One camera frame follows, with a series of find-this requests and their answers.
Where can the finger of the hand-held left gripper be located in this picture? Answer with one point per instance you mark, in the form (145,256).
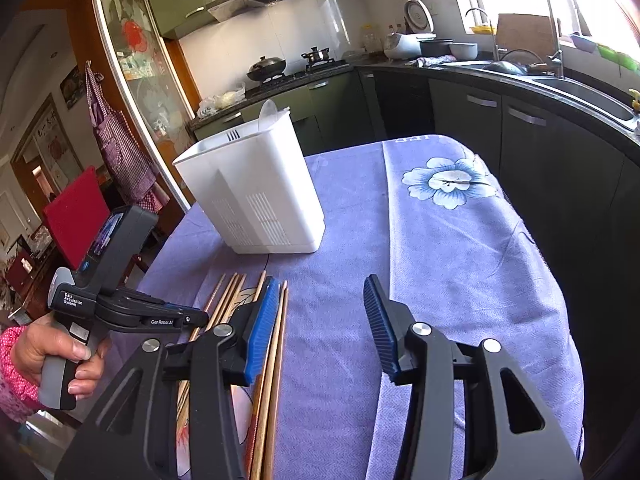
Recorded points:
(192,318)

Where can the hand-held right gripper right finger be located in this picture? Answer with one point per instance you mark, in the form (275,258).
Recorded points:
(380,325)

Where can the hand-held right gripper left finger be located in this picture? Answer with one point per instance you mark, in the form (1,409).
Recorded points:
(260,335)

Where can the bunch of wooden chopsticks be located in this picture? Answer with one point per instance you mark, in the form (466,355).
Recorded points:
(267,435)

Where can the white plastic utensil holder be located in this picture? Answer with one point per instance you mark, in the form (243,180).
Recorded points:
(250,185)

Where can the person's left forearm pink sleeve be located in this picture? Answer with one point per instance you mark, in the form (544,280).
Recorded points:
(12,390)

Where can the person's left hand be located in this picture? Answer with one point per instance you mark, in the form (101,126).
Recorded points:
(30,347)

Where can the red covered chair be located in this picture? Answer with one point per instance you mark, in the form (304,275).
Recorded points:
(75,220)

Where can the purple floral tablecloth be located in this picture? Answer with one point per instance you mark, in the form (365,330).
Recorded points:
(350,240)

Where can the checkered purple apron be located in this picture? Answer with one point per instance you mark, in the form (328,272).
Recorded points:
(117,145)

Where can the cluttered wooden side table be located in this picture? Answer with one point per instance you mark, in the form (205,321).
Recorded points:
(25,275)

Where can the frosted glass sliding door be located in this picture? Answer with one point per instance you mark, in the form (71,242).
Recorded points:
(145,75)

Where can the plastic bag with food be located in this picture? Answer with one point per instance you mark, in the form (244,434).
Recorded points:
(225,100)

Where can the white plastic spoon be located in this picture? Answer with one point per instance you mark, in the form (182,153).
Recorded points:
(267,116)

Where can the green lower kitchen cabinets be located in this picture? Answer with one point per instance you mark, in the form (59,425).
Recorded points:
(330,105)

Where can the green kitchen cabinets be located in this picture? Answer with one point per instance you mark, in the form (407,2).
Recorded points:
(330,105)
(170,5)

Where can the black wok with lid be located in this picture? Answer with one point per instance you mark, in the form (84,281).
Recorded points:
(266,67)

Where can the dark lower kitchen cabinets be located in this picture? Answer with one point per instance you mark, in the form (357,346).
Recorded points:
(460,110)

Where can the green upper kitchen cabinets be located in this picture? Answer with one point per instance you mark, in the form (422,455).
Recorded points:
(170,5)

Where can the black gas stove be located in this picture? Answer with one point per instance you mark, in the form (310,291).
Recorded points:
(300,74)

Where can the crumpled cloth on counter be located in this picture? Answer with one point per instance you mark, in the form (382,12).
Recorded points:
(427,62)

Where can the small black pot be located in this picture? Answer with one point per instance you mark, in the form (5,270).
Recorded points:
(316,55)

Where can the white rice cooker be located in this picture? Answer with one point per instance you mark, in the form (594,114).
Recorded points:
(400,45)

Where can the dark rice cooker inner pot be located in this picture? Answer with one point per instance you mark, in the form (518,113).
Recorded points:
(435,47)

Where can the dark pan in sink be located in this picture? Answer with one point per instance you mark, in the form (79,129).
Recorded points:
(500,66)

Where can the group of condiment bottles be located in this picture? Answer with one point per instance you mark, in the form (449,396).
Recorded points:
(372,40)

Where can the grey bowl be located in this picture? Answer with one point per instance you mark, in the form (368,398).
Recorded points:
(462,50)

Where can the small dark faucet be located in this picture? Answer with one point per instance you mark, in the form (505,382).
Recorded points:
(495,42)

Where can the steel double sink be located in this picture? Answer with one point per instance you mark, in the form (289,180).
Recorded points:
(580,92)

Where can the yellow dish on sill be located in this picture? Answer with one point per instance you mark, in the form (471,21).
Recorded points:
(482,30)

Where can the wooden cutting board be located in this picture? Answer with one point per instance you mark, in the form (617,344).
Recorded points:
(525,32)

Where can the tall steel faucet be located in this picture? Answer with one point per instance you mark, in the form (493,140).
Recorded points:
(554,35)

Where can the yellow soap pump bottle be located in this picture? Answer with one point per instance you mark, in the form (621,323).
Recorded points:
(635,100)

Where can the purple plastic basin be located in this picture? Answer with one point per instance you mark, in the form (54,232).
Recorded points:
(584,44)

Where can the green plastic containers on sill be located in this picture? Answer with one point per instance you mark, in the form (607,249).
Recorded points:
(617,56)

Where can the white wall poster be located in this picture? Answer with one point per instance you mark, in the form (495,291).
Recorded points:
(55,150)

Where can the dark wall picture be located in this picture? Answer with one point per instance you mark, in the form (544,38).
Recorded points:
(72,87)

